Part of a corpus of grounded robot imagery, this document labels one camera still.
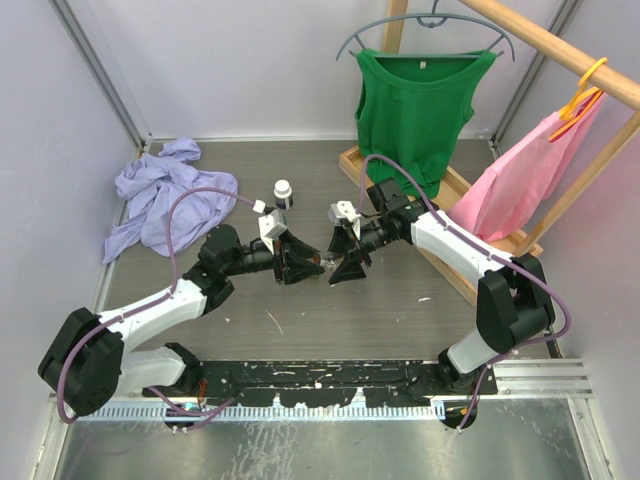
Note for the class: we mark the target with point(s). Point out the clear pill bottle orange cap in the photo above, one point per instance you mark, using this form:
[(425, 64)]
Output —
[(328, 262)]

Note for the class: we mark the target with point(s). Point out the lavender crumpled shirt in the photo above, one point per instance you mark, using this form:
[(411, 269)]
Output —
[(165, 189)]

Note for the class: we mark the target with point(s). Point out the white capped dark pill bottle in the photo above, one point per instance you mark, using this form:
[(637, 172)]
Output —
[(283, 194)]

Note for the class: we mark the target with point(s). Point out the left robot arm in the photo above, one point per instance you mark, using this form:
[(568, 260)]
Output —
[(96, 356)]

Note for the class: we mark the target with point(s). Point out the yellow clothes hanger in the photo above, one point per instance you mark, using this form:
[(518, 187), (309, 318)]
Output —
[(583, 100)]

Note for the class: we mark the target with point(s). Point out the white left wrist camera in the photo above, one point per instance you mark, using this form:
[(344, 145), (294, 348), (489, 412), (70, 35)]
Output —
[(272, 224)]

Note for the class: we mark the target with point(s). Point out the grey clothes hanger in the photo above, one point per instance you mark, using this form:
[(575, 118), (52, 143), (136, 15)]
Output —
[(435, 33)]

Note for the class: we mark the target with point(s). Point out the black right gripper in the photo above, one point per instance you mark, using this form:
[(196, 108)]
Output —
[(350, 267)]

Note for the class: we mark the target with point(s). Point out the green tank top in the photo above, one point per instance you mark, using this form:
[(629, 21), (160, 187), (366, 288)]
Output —
[(412, 110)]

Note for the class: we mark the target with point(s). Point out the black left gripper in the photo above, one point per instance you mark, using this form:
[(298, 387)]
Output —
[(292, 272)]

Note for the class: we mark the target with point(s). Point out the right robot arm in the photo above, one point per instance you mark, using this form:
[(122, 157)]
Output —
[(512, 304)]

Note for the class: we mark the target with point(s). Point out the pink shirt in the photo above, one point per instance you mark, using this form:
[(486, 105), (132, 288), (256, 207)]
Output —
[(509, 191)]

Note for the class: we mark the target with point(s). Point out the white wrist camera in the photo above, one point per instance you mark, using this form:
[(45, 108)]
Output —
[(272, 224), (343, 213)]

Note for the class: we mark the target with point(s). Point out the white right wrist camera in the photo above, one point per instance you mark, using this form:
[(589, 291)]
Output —
[(343, 213)]

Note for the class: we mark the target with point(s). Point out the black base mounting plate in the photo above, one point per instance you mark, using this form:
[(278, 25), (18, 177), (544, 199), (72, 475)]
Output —
[(393, 383)]

